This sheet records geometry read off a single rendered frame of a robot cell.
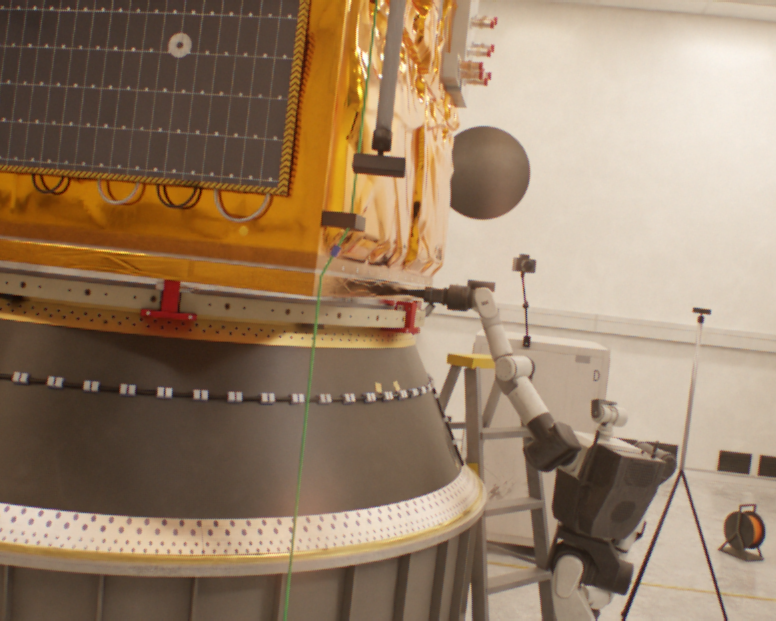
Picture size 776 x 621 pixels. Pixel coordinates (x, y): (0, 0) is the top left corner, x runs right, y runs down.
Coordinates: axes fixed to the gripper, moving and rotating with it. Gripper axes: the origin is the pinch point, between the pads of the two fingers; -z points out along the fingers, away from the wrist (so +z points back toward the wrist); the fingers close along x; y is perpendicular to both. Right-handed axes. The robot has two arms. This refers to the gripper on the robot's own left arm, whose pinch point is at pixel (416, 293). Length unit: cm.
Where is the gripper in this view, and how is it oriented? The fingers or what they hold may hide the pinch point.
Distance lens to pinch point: 293.4
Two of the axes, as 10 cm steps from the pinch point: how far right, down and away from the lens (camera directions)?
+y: -1.1, 9.9, 0.3
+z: 9.8, 1.1, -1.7
